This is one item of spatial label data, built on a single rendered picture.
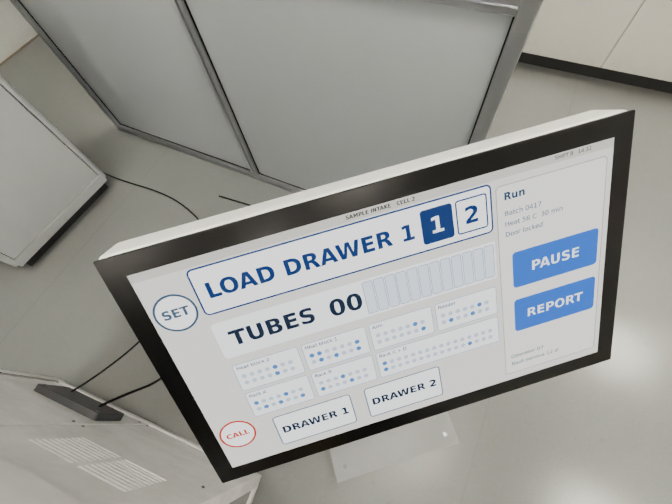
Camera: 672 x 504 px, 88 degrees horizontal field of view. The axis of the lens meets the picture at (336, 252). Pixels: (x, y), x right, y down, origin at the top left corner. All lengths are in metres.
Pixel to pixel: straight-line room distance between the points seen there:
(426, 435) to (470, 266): 1.10
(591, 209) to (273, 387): 0.39
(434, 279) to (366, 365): 0.12
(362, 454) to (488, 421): 0.48
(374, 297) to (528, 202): 0.18
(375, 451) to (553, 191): 1.17
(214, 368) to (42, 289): 1.84
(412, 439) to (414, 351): 1.02
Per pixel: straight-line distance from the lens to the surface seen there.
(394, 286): 0.36
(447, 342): 0.43
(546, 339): 0.50
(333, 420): 0.46
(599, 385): 1.70
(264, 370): 0.40
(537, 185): 0.40
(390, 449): 1.43
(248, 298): 0.35
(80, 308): 2.02
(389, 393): 0.45
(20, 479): 0.84
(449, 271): 0.38
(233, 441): 0.47
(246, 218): 0.32
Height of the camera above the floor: 1.45
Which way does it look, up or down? 63 degrees down
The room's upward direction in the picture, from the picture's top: 10 degrees counter-clockwise
